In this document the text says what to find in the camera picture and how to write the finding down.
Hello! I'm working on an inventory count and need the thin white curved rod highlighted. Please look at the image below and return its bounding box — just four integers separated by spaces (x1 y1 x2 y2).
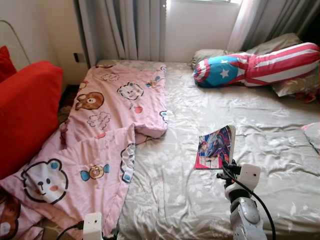
0 18 32 66

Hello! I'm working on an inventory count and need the bed with beige floral sheet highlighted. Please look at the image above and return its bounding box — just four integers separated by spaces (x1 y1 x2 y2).
37 59 320 240

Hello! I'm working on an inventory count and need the red pink cloth item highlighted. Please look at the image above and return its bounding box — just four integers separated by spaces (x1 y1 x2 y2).
299 91 320 104

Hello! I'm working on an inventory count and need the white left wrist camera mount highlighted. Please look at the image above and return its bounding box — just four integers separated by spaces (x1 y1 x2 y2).
82 212 104 240

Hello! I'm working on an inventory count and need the pink bear print blanket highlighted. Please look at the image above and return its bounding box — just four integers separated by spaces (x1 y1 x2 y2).
0 64 169 240

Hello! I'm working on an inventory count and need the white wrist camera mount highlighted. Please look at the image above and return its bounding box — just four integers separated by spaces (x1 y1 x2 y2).
238 162 262 190
82 212 104 240

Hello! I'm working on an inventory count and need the colourful comic book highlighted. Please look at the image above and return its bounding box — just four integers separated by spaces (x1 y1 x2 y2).
193 124 237 171

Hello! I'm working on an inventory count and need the wall socket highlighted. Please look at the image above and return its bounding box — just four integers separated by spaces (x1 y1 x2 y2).
73 52 87 64

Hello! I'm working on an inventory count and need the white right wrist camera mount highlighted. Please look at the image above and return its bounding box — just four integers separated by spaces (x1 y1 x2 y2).
238 162 262 190

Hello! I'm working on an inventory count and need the star striped bolster pillow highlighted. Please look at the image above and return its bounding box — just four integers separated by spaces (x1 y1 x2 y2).
193 42 320 89

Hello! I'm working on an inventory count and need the beige pillow with pink inner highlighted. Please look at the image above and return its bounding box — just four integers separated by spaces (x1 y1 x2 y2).
301 122 320 153

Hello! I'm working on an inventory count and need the grey curtain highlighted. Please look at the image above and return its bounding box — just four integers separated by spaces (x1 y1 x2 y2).
76 0 168 68
227 0 320 53

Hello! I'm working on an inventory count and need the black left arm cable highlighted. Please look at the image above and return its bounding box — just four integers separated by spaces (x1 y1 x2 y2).
55 221 86 240

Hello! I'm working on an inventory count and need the red cushion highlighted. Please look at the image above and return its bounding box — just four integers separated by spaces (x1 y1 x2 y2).
0 45 17 85

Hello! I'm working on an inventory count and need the red fabric sofa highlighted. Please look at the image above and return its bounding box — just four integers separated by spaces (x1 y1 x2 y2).
0 60 64 180

